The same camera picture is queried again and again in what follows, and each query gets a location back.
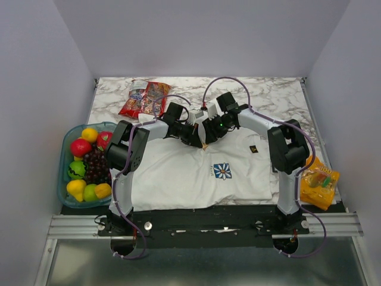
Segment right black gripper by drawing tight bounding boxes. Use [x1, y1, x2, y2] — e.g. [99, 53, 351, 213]
[201, 114, 233, 145]

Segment yellow toy pear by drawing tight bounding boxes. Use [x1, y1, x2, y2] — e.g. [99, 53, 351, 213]
[66, 179, 87, 203]

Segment green toy lime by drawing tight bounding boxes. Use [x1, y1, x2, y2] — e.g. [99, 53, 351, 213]
[83, 184, 98, 202]

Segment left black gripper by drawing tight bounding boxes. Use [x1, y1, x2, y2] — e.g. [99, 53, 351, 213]
[173, 120, 202, 148]

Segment yellow toy lemon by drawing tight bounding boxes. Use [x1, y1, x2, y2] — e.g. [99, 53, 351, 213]
[81, 128, 98, 144]

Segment white garment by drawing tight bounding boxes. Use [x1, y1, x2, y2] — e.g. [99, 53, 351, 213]
[132, 128, 272, 212]

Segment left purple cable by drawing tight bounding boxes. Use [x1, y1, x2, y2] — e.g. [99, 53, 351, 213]
[110, 94, 193, 260]

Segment pink toy dragon fruit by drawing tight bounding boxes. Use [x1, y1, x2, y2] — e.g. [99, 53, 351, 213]
[96, 131, 113, 151]

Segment aluminium rail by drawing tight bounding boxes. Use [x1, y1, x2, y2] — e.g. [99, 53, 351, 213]
[48, 213, 364, 240]

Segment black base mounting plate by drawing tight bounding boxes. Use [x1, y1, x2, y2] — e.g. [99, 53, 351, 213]
[61, 204, 349, 250]

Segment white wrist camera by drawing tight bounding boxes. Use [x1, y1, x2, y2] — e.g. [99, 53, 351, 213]
[186, 110, 204, 125]
[202, 101, 219, 120]

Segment purple toy grapes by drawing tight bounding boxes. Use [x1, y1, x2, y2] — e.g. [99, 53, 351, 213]
[83, 148, 111, 185]

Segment red toy apple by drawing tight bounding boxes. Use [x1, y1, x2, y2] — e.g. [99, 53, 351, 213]
[70, 138, 92, 157]

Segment yellow candy bag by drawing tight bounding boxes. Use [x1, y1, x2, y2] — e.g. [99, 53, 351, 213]
[300, 157, 340, 211]

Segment yellow black square pin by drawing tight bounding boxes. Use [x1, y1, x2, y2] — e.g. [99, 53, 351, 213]
[249, 145, 259, 154]

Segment black square frame box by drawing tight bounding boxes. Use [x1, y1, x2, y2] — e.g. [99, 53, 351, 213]
[271, 162, 277, 173]

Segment orange toy fruit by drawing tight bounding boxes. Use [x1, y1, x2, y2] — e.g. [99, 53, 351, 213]
[94, 183, 112, 199]

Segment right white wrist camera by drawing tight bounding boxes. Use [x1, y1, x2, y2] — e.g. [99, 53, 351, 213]
[202, 101, 219, 120]

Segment green toy watermelon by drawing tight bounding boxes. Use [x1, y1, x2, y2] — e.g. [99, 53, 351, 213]
[67, 161, 88, 179]

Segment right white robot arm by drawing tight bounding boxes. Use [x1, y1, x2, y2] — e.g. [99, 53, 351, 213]
[201, 92, 316, 234]

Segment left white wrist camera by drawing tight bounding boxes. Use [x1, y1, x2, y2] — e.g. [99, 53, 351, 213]
[186, 110, 204, 125]

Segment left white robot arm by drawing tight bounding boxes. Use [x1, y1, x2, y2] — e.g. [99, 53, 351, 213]
[105, 102, 204, 235]

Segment small blue white packet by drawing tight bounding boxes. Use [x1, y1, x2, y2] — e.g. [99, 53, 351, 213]
[129, 79, 148, 101]

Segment teal plastic fruit bowl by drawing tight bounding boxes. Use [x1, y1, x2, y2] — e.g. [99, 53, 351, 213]
[57, 122, 117, 209]

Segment red snack bag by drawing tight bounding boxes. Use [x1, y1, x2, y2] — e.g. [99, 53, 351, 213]
[118, 81, 171, 119]

